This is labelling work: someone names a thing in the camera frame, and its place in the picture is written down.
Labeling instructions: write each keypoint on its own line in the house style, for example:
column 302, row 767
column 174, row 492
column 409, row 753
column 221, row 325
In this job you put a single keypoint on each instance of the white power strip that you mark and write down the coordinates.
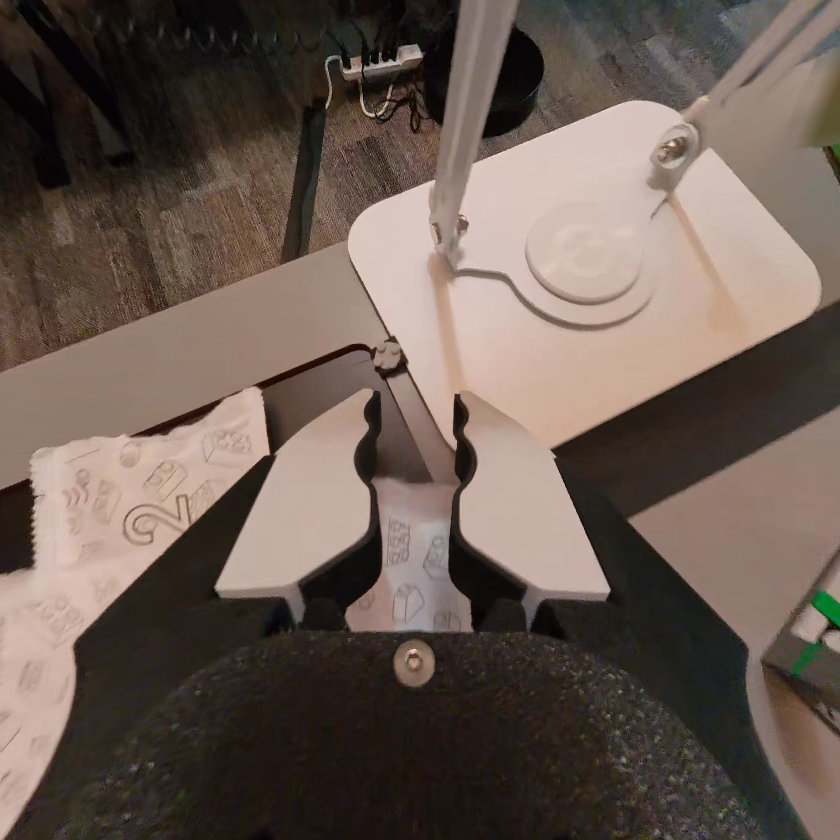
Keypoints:
column 381, row 62

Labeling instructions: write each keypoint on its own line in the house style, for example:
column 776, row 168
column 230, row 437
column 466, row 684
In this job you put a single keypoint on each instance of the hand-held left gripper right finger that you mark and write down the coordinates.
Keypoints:
column 532, row 525

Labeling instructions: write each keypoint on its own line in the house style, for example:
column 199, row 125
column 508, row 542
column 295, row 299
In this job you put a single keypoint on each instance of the black table leg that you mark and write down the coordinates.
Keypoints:
column 305, row 184

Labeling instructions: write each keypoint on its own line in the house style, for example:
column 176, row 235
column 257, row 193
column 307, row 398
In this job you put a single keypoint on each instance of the black round base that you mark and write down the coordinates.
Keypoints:
column 505, row 72

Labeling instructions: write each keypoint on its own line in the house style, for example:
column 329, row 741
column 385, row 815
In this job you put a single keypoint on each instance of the small round grey lego piece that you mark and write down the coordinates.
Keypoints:
column 389, row 355

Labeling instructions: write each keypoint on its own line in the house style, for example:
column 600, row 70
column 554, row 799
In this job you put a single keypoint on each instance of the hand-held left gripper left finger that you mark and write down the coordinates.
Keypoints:
column 295, row 525

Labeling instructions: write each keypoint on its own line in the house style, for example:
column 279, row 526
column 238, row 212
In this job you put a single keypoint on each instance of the white printed paper bag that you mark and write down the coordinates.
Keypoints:
column 131, row 486

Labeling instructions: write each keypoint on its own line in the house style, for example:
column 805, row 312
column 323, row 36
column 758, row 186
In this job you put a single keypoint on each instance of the grey lego baseplate build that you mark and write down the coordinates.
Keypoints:
column 807, row 656

